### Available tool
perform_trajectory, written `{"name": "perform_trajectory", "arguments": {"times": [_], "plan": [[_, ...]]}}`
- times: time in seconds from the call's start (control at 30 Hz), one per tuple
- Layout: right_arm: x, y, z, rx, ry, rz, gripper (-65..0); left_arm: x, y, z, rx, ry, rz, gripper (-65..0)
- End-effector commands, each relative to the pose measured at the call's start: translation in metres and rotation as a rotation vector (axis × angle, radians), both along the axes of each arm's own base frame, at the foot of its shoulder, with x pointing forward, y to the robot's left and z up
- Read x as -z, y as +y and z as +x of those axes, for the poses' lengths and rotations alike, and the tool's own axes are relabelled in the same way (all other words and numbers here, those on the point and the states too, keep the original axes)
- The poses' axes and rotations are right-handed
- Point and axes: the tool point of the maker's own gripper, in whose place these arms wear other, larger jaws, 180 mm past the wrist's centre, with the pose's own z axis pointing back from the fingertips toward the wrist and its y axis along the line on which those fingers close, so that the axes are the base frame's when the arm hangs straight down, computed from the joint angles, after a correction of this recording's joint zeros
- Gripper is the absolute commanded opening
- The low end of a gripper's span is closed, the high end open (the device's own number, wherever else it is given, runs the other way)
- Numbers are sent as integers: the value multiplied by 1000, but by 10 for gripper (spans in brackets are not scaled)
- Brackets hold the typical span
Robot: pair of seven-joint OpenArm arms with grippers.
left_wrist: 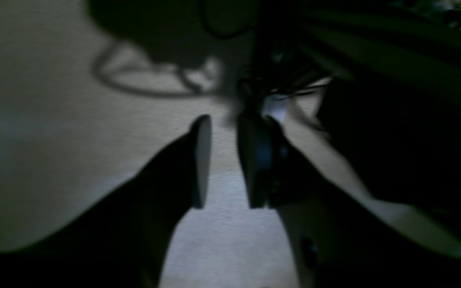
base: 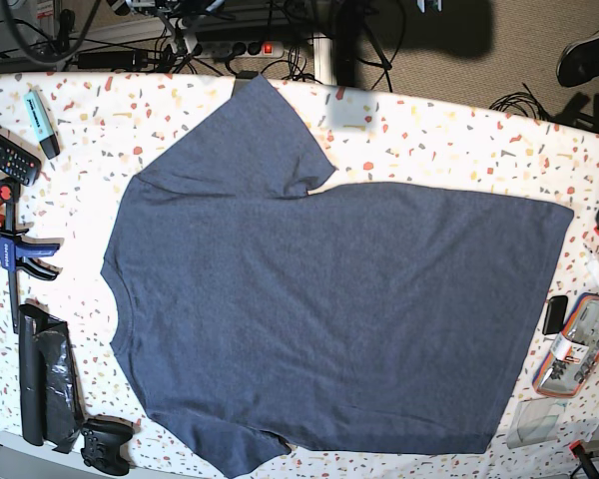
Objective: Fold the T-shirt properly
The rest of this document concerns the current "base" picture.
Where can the white power strip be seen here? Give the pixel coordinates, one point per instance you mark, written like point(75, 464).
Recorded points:
point(220, 50)

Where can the black plastic bag roll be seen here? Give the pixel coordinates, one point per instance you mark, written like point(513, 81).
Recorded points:
point(50, 406)

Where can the black cable bundle floor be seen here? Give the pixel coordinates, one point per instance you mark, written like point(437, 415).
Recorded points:
point(522, 103)

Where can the white table leg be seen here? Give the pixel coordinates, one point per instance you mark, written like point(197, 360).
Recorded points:
point(322, 60)

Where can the small black box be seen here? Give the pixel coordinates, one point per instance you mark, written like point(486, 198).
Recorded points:
point(555, 314)

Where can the blue grey T-shirt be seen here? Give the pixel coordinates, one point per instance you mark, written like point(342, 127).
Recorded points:
point(258, 309)

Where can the blue black bar clamp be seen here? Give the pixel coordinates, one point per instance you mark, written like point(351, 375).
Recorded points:
point(15, 252)

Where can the black shoe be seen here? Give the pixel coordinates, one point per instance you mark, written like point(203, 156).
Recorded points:
point(579, 62)

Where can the light blue highlighter pen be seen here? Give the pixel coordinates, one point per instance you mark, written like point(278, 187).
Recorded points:
point(41, 125)

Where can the black table clip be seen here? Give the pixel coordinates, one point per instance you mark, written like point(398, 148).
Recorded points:
point(246, 75)

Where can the clear plastic container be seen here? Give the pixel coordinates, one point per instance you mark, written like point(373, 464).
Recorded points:
point(535, 421)

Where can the black TV remote control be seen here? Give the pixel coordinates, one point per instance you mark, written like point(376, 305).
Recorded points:
point(17, 163)

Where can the red black tool corner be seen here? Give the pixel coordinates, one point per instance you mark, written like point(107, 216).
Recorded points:
point(585, 463)

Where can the black power adapter brick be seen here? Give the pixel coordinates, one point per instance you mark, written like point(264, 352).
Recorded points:
point(128, 60)

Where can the black game controller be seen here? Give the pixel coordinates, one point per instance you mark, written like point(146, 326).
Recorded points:
point(103, 440)

